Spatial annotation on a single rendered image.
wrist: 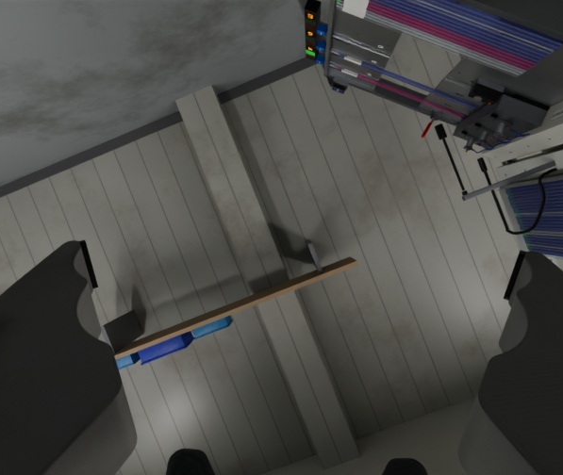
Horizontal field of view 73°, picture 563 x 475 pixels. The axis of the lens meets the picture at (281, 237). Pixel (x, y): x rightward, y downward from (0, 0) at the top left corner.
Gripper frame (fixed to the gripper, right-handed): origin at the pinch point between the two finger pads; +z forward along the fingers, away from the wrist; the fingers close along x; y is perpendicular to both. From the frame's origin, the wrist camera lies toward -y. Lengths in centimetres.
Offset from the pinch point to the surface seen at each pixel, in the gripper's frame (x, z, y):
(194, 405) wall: -82, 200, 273
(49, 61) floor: -126, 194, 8
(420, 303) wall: 103, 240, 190
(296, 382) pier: 4, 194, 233
